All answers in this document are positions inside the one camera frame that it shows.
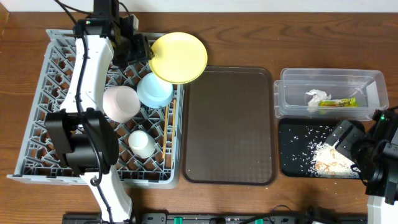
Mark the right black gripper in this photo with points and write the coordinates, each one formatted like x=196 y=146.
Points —
x=354 y=134

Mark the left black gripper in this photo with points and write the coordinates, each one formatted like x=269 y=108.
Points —
x=140 y=50

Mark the food scraps rice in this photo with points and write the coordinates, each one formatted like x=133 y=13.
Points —
x=329 y=160

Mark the yellow plate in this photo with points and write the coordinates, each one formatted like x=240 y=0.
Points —
x=179 y=58

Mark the yellow green snack wrapper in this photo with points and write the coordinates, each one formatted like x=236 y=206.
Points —
x=345 y=102

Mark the light blue bowl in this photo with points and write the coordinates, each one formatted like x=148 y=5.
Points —
x=155 y=92

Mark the white tissue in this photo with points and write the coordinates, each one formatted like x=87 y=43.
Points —
x=317 y=97

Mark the pink bowl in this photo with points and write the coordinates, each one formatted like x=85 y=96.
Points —
x=121 y=103

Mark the wooden chopstick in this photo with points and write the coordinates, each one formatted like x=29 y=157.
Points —
x=166 y=121
x=173 y=130

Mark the white cup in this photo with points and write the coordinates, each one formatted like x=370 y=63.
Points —
x=141 y=144

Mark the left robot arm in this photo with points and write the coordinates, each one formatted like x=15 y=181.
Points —
x=81 y=135

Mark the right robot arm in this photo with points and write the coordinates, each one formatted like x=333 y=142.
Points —
x=374 y=157

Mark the grey dishwasher rack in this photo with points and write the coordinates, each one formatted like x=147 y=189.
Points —
x=38 y=163

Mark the black tray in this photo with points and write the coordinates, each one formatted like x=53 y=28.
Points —
x=295 y=155

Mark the clear plastic bin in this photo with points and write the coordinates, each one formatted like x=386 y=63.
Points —
x=368 y=87

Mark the dark brown serving tray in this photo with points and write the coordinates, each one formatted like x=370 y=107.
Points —
x=228 y=127

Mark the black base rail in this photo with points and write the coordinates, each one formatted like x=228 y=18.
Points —
x=161 y=218

